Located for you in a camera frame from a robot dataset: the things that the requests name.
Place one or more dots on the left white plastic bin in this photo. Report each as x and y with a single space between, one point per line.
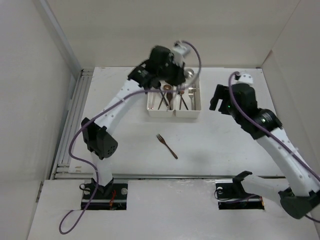
156 106

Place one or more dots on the silver fork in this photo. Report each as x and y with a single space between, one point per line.
191 96
194 89

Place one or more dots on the copper spoon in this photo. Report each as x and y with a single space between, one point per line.
166 87

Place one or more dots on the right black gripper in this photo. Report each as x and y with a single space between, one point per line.
221 92

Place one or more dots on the right white plastic bin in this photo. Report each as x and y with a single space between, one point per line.
188 114

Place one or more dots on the silver spoon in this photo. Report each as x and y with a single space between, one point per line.
189 73

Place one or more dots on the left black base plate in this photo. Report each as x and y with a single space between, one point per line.
114 191

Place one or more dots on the brown spoon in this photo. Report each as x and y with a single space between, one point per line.
169 97

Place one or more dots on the black fork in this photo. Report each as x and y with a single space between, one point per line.
183 101

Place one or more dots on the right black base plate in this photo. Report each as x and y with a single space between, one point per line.
225 191

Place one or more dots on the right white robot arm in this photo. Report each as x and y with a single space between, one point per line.
301 192

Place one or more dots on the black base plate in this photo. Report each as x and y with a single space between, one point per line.
114 191
225 191

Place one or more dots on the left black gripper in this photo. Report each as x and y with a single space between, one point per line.
179 78

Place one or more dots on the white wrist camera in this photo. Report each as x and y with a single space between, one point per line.
180 51
244 78

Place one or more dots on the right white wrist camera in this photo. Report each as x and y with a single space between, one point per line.
244 78

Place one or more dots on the white plastic bin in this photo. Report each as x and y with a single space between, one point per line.
156 106
188 114

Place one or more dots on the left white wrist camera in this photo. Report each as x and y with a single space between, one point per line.
180 51

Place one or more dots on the aluminium rail frame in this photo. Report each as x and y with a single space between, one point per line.
74 107

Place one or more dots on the beige spoon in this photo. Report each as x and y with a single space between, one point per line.
151 103

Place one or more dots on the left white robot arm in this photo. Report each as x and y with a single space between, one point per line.
98 132

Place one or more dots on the black spoon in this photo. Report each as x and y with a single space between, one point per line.
163 98

